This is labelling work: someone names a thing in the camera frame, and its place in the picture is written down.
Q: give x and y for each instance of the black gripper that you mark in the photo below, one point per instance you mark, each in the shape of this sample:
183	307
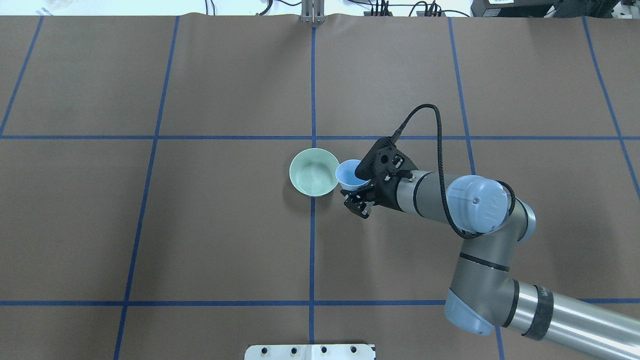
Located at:
385	194

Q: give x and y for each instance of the blue plastic cup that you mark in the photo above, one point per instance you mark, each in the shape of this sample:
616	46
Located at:
346	176

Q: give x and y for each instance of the green ceramic bowl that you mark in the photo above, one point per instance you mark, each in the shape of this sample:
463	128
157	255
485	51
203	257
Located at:
312	172

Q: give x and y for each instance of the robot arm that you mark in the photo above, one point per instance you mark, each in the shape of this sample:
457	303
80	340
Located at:
491	221

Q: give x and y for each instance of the black box with label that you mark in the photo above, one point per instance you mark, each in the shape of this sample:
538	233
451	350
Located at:
511	8

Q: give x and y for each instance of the white pedestal column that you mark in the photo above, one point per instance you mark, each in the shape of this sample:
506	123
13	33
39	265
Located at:
340	351

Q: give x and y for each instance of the aluminium frame post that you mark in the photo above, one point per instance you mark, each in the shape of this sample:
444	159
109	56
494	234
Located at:
313	12

